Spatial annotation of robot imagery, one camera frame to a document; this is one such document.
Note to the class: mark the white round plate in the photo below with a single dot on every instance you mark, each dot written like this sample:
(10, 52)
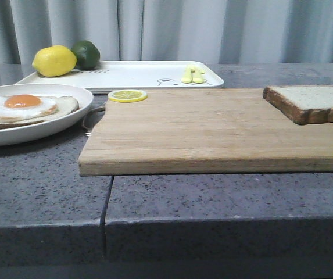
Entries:
(37, 131)

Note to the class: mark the bottom toast slice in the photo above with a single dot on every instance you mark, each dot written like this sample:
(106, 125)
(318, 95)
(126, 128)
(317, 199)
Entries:
(66, 105)

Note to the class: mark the bread slice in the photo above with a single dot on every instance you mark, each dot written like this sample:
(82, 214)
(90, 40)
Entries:
(302, 104)

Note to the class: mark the wooden cutting board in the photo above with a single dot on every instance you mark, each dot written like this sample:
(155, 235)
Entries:
(176, 131)

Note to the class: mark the lemon slice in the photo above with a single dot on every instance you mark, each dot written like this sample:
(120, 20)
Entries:
(127, 95)

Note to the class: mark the white rectangular tray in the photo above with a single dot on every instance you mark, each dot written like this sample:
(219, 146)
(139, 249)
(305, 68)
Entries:
(115, 75)

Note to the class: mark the grey curtain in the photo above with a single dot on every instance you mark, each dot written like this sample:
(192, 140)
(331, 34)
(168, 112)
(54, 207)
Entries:
(207, 31)

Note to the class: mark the fried egg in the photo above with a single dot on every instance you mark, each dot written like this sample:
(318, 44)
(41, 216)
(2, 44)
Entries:
(24, 107)

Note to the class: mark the front yellow lemon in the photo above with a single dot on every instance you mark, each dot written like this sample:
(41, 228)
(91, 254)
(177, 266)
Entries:
(54, 61)

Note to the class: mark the metal cutting board handle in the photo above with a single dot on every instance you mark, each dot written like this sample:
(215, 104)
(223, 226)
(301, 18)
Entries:
(92, 118)

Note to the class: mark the green lime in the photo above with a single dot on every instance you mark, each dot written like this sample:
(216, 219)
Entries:
(87, 54)

